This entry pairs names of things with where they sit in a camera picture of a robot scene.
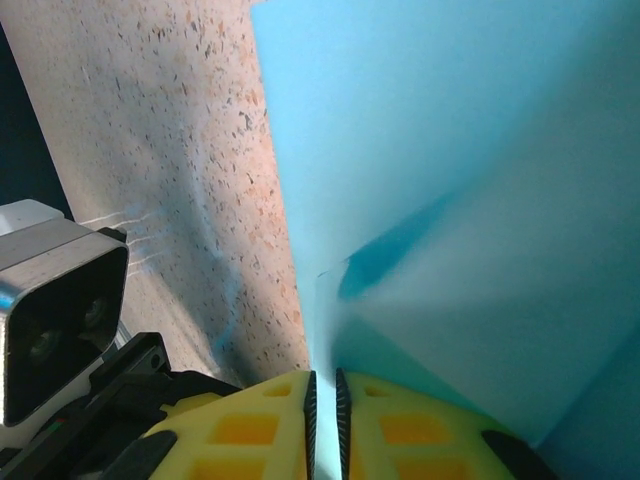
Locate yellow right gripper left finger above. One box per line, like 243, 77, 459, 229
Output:
114, 369, 318, 480

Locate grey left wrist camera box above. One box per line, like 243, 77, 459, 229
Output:
0, 198, 130, 431

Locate light blue paper sheet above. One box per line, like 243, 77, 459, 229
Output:
248, 0, 640, 480

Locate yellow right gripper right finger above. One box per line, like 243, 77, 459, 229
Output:
335, 367, 557, 480

